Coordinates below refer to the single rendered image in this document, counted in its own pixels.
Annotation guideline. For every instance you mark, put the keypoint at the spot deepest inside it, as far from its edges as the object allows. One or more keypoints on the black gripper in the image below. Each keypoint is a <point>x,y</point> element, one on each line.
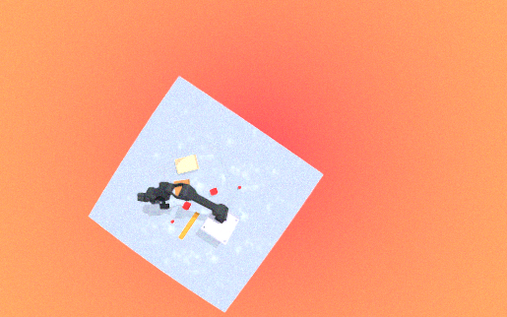
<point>165,197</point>

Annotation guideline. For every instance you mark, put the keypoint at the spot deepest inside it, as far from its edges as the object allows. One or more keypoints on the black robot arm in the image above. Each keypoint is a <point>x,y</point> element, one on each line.
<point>186,193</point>

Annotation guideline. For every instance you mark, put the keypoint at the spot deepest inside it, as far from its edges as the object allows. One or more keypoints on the orange rectangular bar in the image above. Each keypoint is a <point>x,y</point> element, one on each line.
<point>187,227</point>

